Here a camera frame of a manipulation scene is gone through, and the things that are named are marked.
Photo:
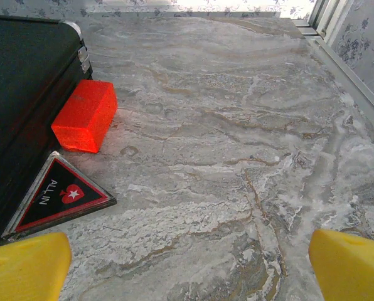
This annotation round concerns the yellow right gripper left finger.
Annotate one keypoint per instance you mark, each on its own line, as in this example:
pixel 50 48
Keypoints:
pixel 24 269

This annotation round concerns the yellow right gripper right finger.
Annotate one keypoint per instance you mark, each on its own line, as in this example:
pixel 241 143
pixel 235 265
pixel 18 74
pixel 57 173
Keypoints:
pixel 353 269

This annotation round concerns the triangular all-in plaque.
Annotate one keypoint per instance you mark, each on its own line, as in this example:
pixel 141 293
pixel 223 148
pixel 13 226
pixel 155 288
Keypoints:
pixel 61 194

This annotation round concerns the red translucent block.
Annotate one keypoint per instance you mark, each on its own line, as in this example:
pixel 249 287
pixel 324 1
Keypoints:
pixel 83 119

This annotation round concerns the black hard case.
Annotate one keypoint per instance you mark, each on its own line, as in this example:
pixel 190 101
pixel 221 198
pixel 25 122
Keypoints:
pixel 24 94

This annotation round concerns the aluminium side rail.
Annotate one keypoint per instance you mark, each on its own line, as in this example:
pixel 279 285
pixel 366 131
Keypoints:
pixel 347 66

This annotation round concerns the aluminium frame post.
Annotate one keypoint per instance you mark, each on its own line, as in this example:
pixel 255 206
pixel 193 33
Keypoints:
pixel 328 15

